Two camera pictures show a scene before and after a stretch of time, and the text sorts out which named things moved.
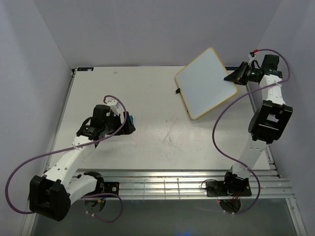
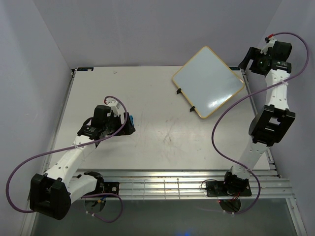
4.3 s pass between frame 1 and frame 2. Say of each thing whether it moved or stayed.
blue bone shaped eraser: stayed
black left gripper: stayed
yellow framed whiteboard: moved
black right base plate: stayed
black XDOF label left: stayed
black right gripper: moved
